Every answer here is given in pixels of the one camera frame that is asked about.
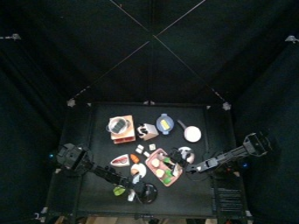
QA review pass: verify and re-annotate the dark round pot lid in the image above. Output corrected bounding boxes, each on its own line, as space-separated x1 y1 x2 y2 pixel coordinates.
136 183 160 205

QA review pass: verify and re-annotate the white toy cooking pot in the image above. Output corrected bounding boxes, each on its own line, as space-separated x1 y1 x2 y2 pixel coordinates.
105 116 132 136

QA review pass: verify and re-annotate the white round plate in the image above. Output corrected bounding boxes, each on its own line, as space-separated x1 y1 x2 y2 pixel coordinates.
129 163 148 179

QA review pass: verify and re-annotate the wooden serving tray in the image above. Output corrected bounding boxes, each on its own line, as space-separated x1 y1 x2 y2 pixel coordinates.
144 147 184 187

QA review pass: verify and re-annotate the light green toy vegetable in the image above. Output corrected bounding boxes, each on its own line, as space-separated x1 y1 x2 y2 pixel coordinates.
112 185 127 197

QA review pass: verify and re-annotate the white toy knife block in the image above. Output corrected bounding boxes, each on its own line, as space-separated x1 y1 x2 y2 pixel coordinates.
136 122 160 142

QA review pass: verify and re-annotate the yellow toy food piece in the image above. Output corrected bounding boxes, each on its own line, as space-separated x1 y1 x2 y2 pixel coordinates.
160 119 173 131

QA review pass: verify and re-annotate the wooden toy stove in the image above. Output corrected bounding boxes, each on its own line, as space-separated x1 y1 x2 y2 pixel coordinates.
108 115 136 144

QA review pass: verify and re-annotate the white toy kettle black handle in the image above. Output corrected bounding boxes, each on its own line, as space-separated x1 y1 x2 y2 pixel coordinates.
176 146 196 165

